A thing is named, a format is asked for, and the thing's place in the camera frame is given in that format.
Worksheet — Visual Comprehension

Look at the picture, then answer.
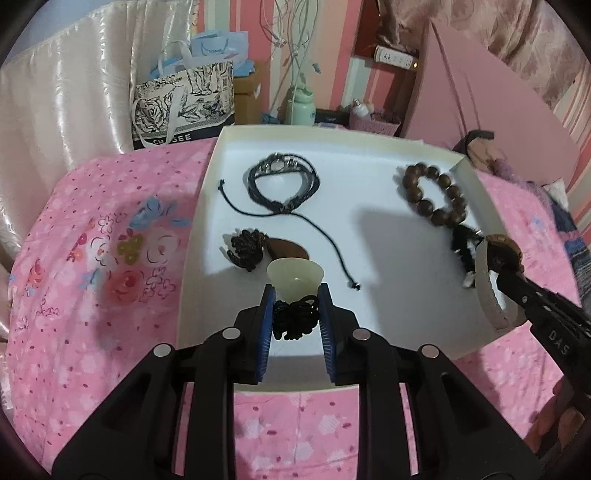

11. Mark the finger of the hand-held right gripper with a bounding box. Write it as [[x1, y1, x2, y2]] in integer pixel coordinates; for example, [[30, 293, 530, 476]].
[[490, 251, 591, 330]]

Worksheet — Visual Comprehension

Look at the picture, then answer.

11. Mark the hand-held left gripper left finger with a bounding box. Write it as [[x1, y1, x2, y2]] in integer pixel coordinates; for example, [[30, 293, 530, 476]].
[[52, 284, 278, 480]]

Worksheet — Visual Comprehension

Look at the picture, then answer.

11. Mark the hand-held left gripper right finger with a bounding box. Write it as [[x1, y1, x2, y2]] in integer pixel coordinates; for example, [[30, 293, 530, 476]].
[[318, 282, 541, 480]]

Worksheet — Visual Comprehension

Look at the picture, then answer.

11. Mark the wristwatch with white strap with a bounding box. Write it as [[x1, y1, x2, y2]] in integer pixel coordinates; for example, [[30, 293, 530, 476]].
[[475, 234, 525, 329]]

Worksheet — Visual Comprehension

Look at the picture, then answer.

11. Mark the pale jade pendant black knot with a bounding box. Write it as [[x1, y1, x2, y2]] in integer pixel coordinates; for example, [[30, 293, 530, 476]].
[[267, 257, 325, 342]]

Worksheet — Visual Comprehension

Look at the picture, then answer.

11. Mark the black tassel hair tie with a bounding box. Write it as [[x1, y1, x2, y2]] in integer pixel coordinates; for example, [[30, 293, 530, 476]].
[[451, 224, 485, 289]]

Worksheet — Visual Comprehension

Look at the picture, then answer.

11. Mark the brown wooden pendant knotted cord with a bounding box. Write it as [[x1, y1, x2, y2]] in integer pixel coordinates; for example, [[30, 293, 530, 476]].
[[224, 227, 310, 272]]

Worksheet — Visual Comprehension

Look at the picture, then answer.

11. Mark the black braided cord bracelet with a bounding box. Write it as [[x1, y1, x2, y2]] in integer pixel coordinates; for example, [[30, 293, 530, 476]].
[[218, 152, 362, 291]]

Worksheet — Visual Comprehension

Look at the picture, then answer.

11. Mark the shallow white cardboard box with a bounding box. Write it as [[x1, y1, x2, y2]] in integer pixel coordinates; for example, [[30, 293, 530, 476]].
[[174, 124, 532, 393]]

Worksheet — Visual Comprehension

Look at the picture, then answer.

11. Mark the brown wooden bead bracelet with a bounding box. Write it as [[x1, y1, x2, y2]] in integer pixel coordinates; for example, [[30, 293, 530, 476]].
[[396, 161, 468, 227]]

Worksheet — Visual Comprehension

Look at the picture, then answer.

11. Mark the person's right hand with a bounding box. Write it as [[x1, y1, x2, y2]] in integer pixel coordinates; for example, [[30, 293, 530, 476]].
[[526, 376, 591, 462]]

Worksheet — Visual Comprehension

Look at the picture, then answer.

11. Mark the blue patterned quilt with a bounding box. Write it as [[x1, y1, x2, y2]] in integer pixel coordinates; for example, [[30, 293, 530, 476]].
[[549, 180, 591, 301]]

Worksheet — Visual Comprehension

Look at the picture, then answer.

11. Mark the purple knitted cloth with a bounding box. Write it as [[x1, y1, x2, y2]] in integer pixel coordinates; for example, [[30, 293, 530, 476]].
[[489, 157, 541, 195]]

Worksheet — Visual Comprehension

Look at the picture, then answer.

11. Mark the pink floral bedsheet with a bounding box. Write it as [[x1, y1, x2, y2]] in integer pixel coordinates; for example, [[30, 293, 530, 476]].
[[4, 138, 587, 480]]

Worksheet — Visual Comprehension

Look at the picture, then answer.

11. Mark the pink board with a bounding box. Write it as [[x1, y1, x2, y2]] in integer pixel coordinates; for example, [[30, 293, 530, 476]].
[[404, 21, 580, 185]]

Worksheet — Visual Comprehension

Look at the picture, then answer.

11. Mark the pink plastic basket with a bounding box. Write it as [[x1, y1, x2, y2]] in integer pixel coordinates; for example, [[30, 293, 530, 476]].
[[348, 110, 402, 137]]

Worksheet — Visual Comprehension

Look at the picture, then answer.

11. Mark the mint green bottle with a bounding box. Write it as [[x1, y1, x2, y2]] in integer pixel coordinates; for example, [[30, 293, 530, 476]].
[[285, 85, 317, 125]]

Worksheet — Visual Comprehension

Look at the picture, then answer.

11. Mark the brown cardboard box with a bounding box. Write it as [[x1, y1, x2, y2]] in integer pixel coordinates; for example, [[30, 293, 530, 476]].
[[232, 62, 271, 125]]

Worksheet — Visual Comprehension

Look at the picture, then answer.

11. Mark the black and white printed gift bag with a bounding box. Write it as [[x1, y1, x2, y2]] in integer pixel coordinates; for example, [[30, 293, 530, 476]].
[[131, 60, 236, 151]]

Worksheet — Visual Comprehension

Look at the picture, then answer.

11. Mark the pink patterned curtain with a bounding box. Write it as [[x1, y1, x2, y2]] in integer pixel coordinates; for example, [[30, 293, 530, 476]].
[[374, 0, 591, 112]]

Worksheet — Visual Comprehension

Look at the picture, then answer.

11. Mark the white power strip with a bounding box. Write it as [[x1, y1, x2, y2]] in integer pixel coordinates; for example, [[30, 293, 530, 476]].
[[373, 45, 415, 70]]

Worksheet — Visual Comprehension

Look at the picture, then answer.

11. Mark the light blue paper bag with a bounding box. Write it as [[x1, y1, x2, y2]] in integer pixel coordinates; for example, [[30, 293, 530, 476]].
[[150, 30, 254, 79]]

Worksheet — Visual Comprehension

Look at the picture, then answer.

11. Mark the white satin cloth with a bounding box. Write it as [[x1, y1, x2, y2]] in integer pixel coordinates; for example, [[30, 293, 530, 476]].
[[0, 0, 199, 259]]

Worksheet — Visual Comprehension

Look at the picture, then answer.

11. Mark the bundle of white charging cables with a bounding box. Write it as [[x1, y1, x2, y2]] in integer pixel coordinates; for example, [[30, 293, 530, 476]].
[[259, 0, 324, 116]]

